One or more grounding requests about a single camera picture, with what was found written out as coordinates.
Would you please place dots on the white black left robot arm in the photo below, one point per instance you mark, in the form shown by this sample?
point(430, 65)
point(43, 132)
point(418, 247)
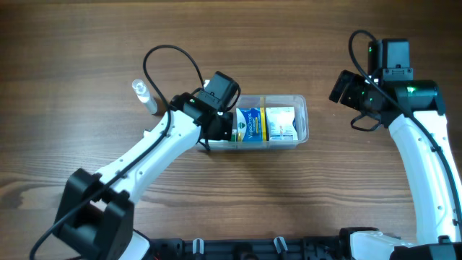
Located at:
point(96, 213)

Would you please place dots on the clear plastic container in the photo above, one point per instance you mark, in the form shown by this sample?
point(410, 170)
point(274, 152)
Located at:
point(268, 101)

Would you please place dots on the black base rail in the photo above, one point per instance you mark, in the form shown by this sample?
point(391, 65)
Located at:
point(307, 248)

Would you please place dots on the white green Panadol box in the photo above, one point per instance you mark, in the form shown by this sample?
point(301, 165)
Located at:
point(233, 136)

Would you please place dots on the blue VapoDrops lozenge box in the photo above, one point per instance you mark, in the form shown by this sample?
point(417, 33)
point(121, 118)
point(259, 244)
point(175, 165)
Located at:
point(251, 124)

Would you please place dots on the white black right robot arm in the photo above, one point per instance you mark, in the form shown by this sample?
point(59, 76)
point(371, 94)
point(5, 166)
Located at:
point(414, 113)

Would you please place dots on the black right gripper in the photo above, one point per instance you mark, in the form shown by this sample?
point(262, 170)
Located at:
point(355, 81)

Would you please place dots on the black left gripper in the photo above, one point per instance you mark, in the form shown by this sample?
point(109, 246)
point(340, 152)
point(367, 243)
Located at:
point(224, 127)

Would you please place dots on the white medicine box in container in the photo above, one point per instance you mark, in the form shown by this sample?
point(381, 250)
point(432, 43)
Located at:
point(280, 122)

